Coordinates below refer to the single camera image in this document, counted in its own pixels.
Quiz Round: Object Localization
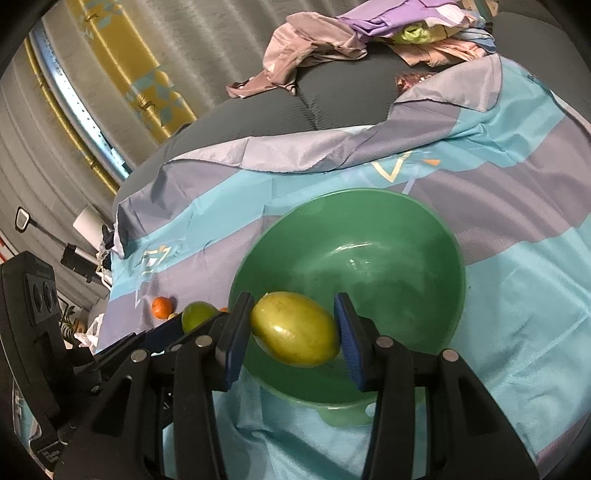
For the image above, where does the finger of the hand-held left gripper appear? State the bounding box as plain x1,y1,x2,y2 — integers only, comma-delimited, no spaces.
90,332,153,393
143,310,232,358

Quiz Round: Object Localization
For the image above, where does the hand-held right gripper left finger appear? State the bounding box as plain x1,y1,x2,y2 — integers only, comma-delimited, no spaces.
55,292,256,480

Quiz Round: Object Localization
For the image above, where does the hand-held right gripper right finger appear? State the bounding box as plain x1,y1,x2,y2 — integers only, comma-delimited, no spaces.
333,292,539,480

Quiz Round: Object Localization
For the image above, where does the green lime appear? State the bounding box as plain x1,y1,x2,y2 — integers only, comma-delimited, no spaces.
181,301,220,334

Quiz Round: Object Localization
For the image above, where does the green plastic bowl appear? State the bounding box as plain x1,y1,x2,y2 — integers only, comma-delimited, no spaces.
228,188,467,428

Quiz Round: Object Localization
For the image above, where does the white plastic bag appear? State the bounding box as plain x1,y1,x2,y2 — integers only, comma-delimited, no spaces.
76,314,106,349

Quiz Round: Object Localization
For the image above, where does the potted green plant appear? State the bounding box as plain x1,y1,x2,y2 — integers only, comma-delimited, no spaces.
58,305,86,343

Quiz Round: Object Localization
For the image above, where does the black stick vacuum cleaner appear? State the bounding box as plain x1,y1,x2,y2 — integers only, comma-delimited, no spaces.
15,207,110,286

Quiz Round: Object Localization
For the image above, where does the white lamp shade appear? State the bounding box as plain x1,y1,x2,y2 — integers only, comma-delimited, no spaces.
72,204,107,247

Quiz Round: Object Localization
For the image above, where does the grey curtain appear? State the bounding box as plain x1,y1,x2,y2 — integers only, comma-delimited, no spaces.
0,46,118,305
106,0,319,123

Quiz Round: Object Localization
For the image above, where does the blue and grey striped cloth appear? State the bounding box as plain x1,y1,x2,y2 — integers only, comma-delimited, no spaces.
97,54,591,480

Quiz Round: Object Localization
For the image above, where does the red floral cloth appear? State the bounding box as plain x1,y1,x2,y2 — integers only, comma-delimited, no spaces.
396,71,435,94

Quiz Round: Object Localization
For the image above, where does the yellow patterned curtain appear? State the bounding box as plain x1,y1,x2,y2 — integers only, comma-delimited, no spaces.
65,0,197,144

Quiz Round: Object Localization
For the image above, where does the pinkish beige garment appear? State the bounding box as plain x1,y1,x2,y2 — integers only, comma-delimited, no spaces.
226,11,370,100

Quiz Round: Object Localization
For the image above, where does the light pink garment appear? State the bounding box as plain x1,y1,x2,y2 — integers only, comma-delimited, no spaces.
392,37,490,68

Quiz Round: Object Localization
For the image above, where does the yellow-green garment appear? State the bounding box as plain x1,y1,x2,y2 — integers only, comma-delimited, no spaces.
392,25,430,44

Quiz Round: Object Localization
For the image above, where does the purple garment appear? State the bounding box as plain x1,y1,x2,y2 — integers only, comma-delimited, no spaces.
337,0,467,38

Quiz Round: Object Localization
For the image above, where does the window frame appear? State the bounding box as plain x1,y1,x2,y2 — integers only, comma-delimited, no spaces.
25,21,132,195

